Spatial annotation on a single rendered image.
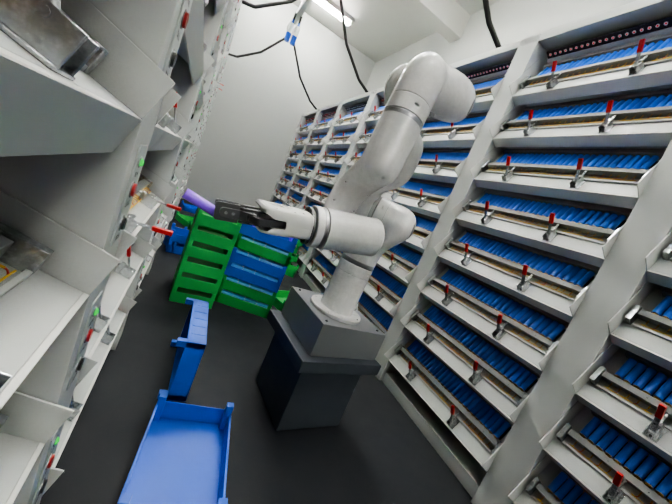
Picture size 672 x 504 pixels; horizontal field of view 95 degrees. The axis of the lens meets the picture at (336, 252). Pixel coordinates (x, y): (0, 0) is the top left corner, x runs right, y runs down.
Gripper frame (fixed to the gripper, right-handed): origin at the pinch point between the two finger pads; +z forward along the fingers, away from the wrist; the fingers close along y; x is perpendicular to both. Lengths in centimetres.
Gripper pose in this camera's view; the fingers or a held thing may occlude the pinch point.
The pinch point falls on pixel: (226, 210)
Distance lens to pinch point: 58.5
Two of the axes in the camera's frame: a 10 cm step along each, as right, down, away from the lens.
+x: -2.5, 9.5, 2.1
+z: -8.9, -1.3, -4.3
